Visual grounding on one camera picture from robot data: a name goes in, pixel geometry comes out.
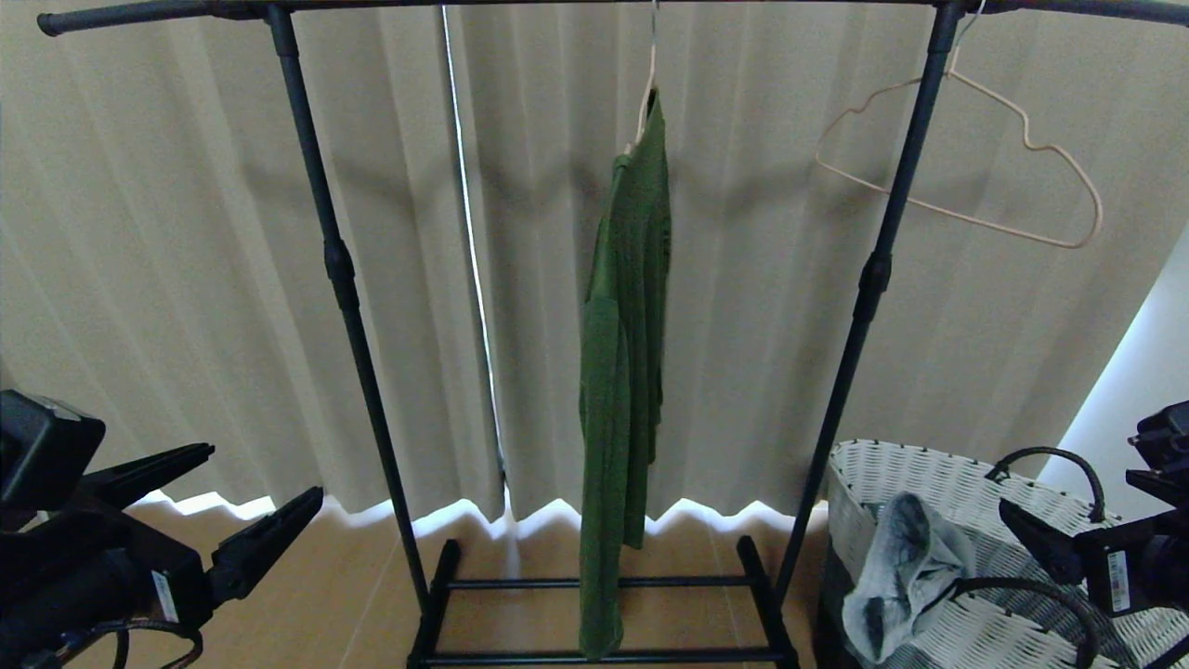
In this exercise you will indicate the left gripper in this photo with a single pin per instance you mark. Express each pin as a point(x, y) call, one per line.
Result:
point(121, 576)

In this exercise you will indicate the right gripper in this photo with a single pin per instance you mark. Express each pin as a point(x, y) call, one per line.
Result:
point(1143, 567)

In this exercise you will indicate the pale grey shorts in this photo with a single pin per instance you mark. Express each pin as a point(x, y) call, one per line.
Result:
point(906, 557)

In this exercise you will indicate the pink clothes hanger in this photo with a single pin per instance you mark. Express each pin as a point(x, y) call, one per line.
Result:
point(646, 98)
point(1099, 209)

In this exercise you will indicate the green shirt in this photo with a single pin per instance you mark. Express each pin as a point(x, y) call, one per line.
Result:
point(622, 372)

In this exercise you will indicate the white laundry basket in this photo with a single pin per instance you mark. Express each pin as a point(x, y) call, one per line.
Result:
point(892, 465)

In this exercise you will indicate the black clothes rack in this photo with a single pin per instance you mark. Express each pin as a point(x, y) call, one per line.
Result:
point(339, 265)

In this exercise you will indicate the beige curtain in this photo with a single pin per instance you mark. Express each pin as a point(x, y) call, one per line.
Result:
point(186, 232)

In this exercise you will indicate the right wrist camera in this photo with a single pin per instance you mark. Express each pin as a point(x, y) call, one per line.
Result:
point(1166, 437)

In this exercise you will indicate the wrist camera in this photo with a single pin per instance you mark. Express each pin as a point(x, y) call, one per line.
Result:
point(1166, 437)
point(42, 446)

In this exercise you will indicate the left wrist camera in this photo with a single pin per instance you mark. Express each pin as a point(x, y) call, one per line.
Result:
point(42, 446)

